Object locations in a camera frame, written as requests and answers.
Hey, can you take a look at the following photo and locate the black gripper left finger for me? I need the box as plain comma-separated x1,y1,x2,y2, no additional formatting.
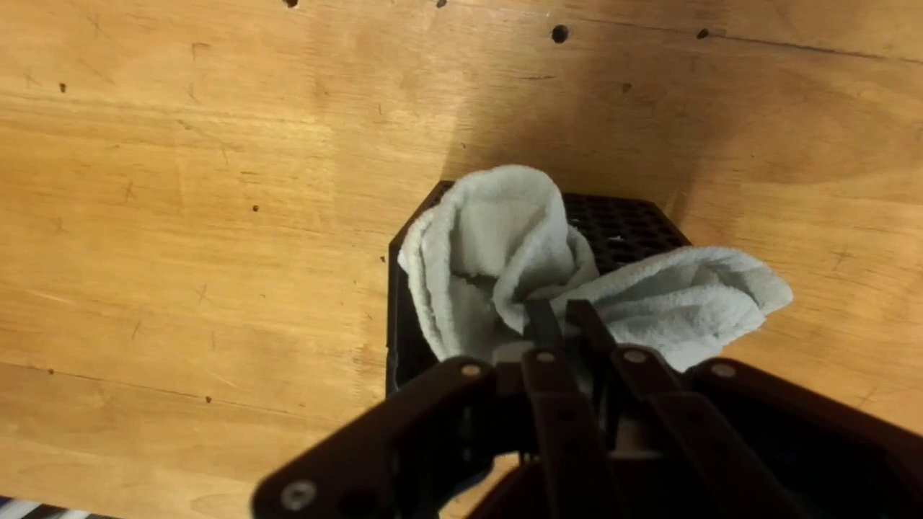
252,297,628,519

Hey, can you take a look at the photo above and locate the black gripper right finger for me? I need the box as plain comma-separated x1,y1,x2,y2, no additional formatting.
566,297,923,519

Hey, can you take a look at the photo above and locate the black perforated box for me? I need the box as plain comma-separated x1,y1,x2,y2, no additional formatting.
385,178,692,398

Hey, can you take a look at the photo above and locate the white towel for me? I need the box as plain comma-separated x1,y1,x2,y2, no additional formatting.
395,165,796,376

